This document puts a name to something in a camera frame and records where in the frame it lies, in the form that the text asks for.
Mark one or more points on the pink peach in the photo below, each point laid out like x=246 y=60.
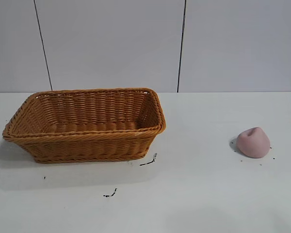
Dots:
x=253 y=145

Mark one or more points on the brown woven wicker basket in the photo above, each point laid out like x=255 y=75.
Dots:
x=87 y=145

